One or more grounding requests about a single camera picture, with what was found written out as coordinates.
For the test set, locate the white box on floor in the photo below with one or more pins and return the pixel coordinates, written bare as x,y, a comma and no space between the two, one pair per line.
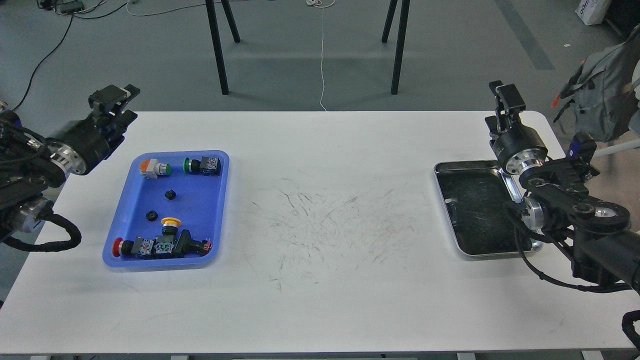
592,12

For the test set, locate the green button black switch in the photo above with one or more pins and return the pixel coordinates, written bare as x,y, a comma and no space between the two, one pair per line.
205,166

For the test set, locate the black switch red terminals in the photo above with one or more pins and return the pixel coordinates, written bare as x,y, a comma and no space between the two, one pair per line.
186,245

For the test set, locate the left black stand legs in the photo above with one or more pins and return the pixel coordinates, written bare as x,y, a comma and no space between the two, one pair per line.
212,19

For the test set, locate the right black stand legs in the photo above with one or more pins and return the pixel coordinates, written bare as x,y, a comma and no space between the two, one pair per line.
403,22

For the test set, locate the red button switch block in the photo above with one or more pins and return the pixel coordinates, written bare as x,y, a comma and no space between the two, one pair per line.
143,248

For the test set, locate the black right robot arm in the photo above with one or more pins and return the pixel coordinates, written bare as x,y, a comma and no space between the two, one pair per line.
594,235

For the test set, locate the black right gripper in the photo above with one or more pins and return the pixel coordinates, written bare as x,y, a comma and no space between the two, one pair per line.
520,148

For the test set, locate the black stand legs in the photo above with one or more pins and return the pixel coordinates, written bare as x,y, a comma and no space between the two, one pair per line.
403,22
212,19

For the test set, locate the yellow mushroom push button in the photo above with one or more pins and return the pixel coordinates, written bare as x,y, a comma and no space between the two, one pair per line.
170,226

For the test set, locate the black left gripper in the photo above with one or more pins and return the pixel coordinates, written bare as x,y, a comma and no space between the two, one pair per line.
81,145

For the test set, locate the green button white switch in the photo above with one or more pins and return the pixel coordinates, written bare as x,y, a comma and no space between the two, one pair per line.
152,168

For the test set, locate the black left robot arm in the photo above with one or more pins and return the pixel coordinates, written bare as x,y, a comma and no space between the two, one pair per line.
31,164

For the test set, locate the blue plastic tray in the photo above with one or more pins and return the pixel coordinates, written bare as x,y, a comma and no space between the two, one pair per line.
199,205

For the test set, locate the shiny metal tray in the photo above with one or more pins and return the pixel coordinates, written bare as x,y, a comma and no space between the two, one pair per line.
473,194

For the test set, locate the grey backpack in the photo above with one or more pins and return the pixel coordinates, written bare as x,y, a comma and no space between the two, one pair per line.
601,93

